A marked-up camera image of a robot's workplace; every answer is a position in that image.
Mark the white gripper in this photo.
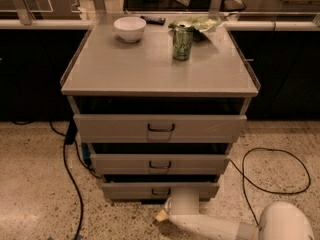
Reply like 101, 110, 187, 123
156, 187, 199, 222

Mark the grey bottom drawer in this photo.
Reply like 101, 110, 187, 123
102, 182, 219, 200

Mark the grey drawer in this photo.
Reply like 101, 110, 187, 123
74, 114, 246, 143
102, 182, 219, 200
91, 154, 228, 175

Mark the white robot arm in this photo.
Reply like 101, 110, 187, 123
156, 187, 315, 240

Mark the grey middle drawer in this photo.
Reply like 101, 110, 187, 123
91, 154, 228, 175

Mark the grey drawer cabinet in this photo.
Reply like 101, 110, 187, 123
62, 15, 259, 184

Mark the grey top drawer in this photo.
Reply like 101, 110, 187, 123
74, 114, 246, 143

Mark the green soda can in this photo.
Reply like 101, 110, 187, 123
173, 21, 193, 61

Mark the white bowl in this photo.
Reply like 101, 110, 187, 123
114, 16, 146, 43

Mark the green chip bag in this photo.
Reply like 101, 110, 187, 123
168, 16, 221, 32

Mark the black remote control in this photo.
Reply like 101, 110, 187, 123
140, 15, 166, 26

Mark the black cable right floor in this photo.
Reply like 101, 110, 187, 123
229, 146, 311, 227

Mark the black cable floor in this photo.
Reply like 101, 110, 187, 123
48, 120, 101, 240
229, 146, 311, 227

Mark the black cable left floor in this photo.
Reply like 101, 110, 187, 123
48, 120, 101, 240

